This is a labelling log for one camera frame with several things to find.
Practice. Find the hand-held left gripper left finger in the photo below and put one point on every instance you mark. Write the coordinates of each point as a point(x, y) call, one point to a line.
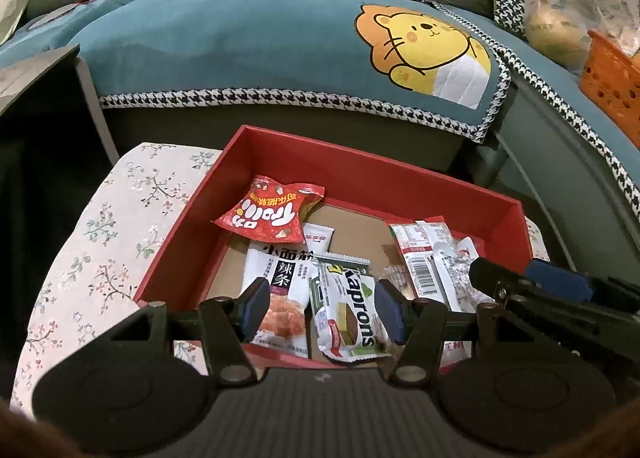
point(255, 303)

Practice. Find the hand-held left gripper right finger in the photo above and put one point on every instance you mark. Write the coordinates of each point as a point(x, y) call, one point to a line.
point(390, 310)

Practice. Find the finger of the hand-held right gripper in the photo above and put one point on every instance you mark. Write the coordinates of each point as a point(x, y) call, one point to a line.
point(492, 275)
point(560, 280)

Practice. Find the white printed foil packet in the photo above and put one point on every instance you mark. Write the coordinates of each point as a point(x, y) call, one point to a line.
point(462, 278)

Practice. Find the green and white wafer packet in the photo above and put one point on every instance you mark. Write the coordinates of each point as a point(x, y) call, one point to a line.
point(350, 298)

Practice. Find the white and black snack packet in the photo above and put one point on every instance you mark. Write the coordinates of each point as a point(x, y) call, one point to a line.
point(280, 268)

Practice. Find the white packet with red label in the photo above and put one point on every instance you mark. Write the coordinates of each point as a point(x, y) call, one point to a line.
point(417, 258)

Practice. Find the red snack packet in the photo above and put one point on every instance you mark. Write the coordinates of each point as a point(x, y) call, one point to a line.
point(265, 218)

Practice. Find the small white snack packet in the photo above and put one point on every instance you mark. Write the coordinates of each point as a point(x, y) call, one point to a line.
point(319, 238)

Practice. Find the red cardboard box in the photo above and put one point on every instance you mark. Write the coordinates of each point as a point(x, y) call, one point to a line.
point(350, 177)

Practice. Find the green sofa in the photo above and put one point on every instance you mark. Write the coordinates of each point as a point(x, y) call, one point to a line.
point(550, 198)

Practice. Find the teal houndstooth trim sofa cover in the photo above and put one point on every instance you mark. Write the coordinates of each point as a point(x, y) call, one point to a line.
point(560, 102)

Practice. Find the orange plastic basket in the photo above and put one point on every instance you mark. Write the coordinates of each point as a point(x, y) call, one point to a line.
point(610, 82)

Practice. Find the clear plastic bag with fruit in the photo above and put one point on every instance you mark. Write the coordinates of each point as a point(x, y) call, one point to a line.
point(555, 27)

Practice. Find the teal lion print sofa cover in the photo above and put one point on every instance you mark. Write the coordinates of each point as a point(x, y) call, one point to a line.
point(225, 47)

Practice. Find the dark side table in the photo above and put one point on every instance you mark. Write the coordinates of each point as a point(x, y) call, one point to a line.
point(40, 77)

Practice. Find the white and green pillow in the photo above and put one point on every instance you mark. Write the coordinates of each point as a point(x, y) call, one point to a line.
point(12, 7)

